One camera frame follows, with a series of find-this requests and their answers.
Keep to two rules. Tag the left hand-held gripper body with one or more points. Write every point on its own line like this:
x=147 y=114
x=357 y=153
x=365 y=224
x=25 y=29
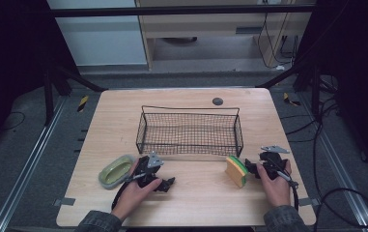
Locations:
x=146 y=167

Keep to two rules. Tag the person's right hand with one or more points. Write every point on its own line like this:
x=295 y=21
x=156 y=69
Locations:
x=276 y=190

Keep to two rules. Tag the yellow black striped tape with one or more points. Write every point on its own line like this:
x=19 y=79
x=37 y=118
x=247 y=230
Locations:
x=290 y=100
x=82 y=103

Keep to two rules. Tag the grey round table grommet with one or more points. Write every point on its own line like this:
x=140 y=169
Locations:
x=217 y=101

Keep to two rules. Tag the black metal stand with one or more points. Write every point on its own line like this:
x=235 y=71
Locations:
x=315 y=90
x=48 y=93

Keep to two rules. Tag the beige wooden desk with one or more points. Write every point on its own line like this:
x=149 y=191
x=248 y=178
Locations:
x=204 y=29

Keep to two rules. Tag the dark curtain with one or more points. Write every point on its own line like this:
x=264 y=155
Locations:
x=358 y=80
x=7 y=64

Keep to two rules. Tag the person's left hand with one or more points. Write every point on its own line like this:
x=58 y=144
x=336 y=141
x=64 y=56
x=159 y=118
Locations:
x=133 y=193

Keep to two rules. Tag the white cabinet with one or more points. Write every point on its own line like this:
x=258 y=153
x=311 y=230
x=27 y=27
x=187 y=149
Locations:
x=101 y=42

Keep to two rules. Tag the yellow sponge with green pad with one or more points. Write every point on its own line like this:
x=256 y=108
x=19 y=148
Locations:
x=235 y=171

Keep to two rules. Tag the black horizontal frame bar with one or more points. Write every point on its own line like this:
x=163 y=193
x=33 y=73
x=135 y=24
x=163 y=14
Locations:
x=172 y=11

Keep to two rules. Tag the green oval soap dish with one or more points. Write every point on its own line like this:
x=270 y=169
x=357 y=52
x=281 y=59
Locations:
x=116 y=171

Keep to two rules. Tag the aluminium floor rail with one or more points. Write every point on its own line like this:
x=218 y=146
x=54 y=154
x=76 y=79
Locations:
x=27 y=164
x=342 y=174

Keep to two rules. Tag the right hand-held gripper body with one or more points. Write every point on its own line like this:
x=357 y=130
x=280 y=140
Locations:
x=273 y=162

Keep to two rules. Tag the light wooden table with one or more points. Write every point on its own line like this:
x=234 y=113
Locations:
x=201 y=190

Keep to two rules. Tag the grey tape piece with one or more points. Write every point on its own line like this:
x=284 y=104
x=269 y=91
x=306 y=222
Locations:
x=64 y=201
x=309 y=202

